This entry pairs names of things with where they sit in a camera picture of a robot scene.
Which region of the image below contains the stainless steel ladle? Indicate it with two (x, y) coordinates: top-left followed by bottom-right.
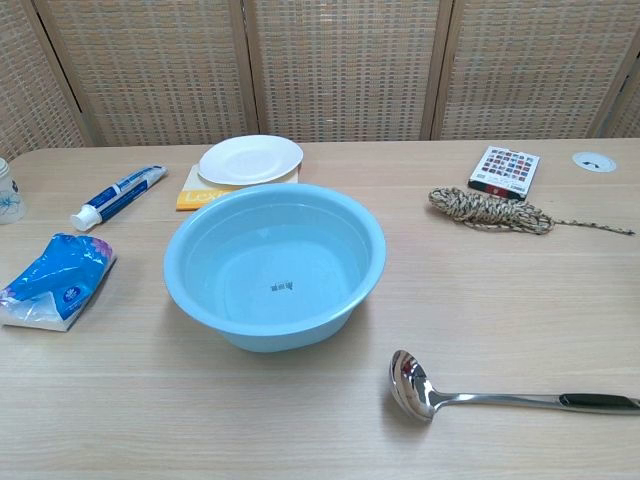
(389, 349), (640, 423)

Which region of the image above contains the light blue plastic basin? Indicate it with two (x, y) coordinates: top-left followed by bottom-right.
(163, 182), (388, 354)

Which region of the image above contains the white round plate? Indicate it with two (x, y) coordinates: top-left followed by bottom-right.
(198, 134), (305, 188)

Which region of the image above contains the yellow Lexicon book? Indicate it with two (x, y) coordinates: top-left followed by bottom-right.
(175, 164), (300, 212)

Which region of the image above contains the woven wooden folding screen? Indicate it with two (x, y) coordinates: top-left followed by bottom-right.
(0, 0), (640, 162)

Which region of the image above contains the colourful patterned card box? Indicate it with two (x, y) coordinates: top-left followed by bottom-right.
(467, 145), (542, 202)

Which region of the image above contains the blue white toothpaste tube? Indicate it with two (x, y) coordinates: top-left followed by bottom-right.
(69, 165), (169, 232)

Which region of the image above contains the blue tissue pack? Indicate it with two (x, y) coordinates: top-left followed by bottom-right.
(0, 232), (118, 333)

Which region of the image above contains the white floral paper cup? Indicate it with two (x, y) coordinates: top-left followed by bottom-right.
(0, 157), (28, 225)

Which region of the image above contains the coiled braided rope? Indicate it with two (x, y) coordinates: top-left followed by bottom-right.
(427, 186), (636, 237)

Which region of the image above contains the white table cable grommet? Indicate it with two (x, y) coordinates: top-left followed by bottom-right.
(571, 151), (620, 174)

